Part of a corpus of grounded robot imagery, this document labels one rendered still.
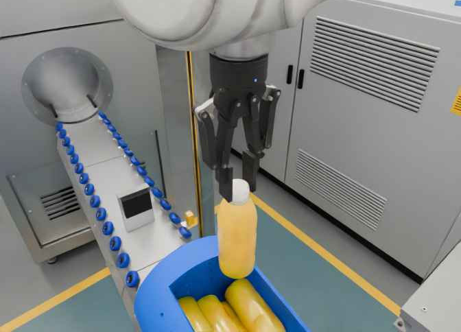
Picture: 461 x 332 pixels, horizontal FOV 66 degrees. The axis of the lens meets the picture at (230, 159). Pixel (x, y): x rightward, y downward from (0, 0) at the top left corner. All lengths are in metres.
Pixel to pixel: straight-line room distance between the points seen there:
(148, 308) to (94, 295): 1.53
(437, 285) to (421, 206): 1.09
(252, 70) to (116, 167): 1.16
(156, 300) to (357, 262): 1.81
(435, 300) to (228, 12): 0.88
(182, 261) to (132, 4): 0.60
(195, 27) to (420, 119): 1.72
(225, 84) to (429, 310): 0.72
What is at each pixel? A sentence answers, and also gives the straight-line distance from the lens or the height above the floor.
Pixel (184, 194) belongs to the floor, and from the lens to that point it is 2.75.
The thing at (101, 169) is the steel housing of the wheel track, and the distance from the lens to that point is 1.55.
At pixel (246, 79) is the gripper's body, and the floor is 1.65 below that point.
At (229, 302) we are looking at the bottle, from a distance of 0.90.
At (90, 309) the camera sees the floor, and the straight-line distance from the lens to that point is 2.26.
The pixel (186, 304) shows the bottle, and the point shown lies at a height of 1.14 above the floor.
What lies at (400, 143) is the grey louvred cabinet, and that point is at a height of 0.83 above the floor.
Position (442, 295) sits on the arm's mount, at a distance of 1.02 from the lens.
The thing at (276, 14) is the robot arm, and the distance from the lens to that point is 0.26.
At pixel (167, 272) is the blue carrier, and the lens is 0.76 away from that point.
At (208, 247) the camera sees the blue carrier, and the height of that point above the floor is 1.23.
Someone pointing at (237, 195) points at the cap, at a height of 1.44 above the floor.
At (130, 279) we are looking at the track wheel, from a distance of 1.08.
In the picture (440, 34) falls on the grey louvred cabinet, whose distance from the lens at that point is 1.77.
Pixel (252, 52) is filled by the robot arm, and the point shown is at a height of 1.68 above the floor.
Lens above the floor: 1.82
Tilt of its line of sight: 36 degrees down
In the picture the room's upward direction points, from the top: straight up
